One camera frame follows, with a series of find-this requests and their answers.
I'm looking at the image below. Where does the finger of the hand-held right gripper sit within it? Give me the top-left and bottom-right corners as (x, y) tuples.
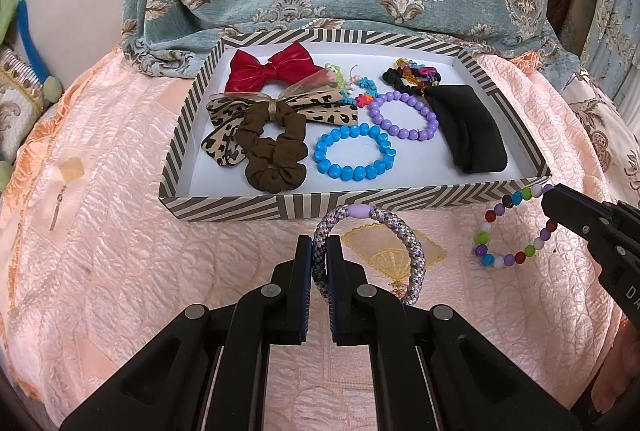
(541, 183), (618, 257)

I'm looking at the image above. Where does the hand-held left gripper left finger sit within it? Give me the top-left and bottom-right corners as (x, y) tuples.
(59, 235), (315, 431)

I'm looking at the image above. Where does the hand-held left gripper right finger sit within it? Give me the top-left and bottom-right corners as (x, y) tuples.
(327, 235), (583, 431)

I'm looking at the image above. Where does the matte multicolour bead bracelet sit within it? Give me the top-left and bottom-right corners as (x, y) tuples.
(470, 183), (558, 269)

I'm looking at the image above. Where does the lilac woven cord bracelet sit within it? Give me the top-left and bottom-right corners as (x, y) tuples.
(311, 205), (426, 307)

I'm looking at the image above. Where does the blue bead bracelet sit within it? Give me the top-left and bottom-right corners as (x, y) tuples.
(313, 123), (398, 182)

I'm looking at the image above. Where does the striped cardboard box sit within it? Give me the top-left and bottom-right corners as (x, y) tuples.
(159, 30), (552, 223)

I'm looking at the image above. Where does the purple bead bracelet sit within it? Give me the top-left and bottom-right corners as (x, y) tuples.
(367, 91), (440, 144)

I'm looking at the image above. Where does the translucent rainbow bead bracelet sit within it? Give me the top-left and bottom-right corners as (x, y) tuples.
(395, 57), (436, 88)

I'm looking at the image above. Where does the flower bead bracelet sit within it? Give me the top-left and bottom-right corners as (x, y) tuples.
(342, 76), (383, 108)

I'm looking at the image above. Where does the small pastel bead bracelet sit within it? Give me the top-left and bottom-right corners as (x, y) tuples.
(324, 63), (362, 88)

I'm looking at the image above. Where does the black spiral hair tie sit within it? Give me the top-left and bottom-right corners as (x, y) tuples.
(382, 67), (441, 92)

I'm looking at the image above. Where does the red velvet bow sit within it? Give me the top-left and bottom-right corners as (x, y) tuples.
(224, 41), (326, 94)

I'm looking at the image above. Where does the cream damask cloth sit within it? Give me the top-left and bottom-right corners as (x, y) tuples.
(565, 76), (631, 192)

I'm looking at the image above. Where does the black fabric hair pad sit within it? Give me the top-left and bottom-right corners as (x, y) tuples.
(424, 83), (510, 175)

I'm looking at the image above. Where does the brown leopard bow scrunchie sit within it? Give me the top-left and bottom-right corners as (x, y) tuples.
(201, 68), (360, 196)

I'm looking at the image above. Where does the pink quilted bedspread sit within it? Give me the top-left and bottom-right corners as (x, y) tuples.
(0, 48), (631, 431)

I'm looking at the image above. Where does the blue damask upholstered furniture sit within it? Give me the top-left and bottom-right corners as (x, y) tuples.
(565, 0), (640, 122)

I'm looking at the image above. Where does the white and gold cushion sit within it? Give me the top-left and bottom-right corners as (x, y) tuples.
(0, 46), (56, 166)

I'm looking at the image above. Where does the green and blue plush toy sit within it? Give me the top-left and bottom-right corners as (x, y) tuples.
(0, 0), (63, 102)

